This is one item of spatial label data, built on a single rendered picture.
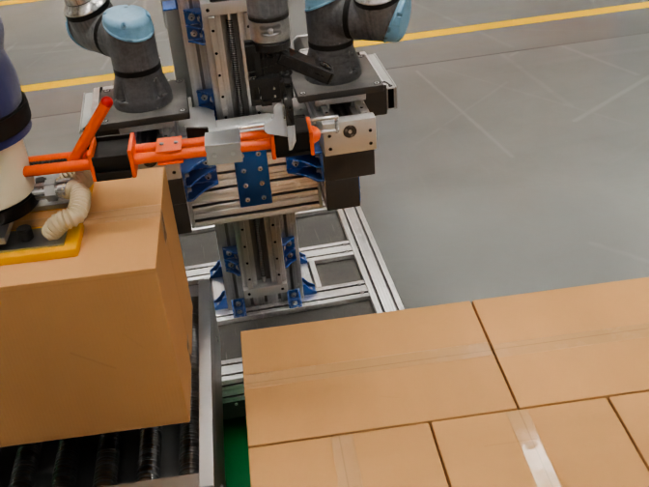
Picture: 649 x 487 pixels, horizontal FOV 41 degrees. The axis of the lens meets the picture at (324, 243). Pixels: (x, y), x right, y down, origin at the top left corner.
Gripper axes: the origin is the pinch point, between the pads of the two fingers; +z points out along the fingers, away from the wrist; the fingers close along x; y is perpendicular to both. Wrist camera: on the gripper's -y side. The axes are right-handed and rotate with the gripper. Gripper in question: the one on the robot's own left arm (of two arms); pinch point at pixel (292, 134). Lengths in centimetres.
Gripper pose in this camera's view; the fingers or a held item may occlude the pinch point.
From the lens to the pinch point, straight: 172.1
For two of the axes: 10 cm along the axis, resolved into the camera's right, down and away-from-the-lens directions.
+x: 1.1, 5.5, -8.3
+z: 0.7, 8.3, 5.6
